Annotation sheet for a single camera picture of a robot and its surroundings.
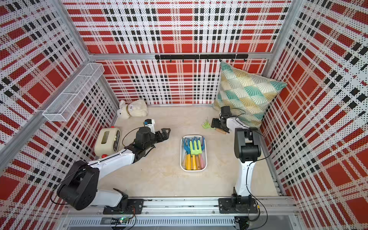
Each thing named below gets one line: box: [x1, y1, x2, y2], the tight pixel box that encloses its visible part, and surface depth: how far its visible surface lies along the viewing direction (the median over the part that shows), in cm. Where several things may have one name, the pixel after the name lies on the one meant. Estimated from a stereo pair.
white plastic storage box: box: [180, 134, 208, 173], surface depth 86 cm
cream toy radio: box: [94, 126, 122, 159], surface depth 90 cm
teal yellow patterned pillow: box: [213, 61, 288, 128], surface depth 92 cm
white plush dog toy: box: [116, 99, 149, 120], surface depth 110 cm
